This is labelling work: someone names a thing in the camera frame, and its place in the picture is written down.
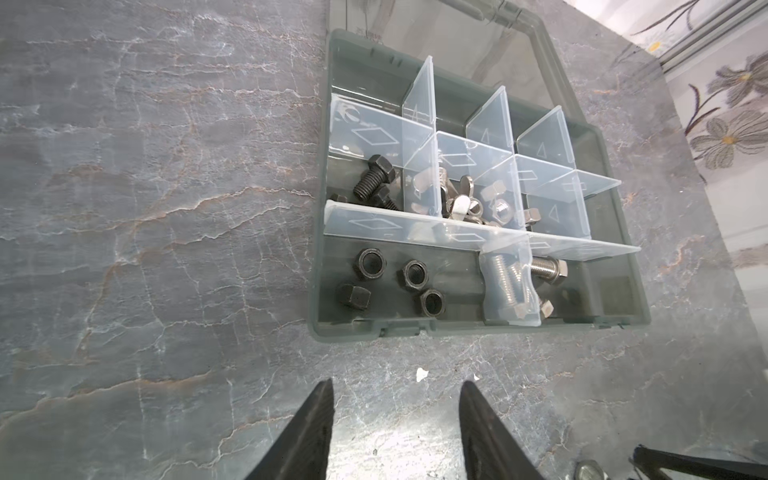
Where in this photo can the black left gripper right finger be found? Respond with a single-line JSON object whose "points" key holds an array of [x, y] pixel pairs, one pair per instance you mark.
{"points": [[489, 450]]}

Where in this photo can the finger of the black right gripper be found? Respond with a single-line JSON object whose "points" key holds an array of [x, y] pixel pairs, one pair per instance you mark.
{"points": [[655, 464]]}

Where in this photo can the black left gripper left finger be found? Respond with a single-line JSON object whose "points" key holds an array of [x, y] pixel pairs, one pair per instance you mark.
{"points": [[302, 449]]}

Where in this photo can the black hex nut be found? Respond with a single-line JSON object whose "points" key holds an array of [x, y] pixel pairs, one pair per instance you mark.
{"points": [[370, 264], [414, 275], [354, 296], [431, 303]]}

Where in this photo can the silver wing nut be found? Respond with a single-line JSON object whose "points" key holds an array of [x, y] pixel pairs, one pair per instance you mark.
{"points": [[451, 190], [465, 208]]}

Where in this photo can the black hex bolt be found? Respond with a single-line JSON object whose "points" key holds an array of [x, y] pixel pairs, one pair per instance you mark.
{"points": [[380, 198], [380, 172]]}

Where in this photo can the silver hex bolt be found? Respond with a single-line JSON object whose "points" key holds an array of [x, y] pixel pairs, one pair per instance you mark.
{"points": [[521, 290], [506, 285], [551, 270]]}

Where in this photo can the green transparent compartment box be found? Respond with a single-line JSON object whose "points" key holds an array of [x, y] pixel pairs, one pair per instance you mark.
{"points": [[460, 88]]}

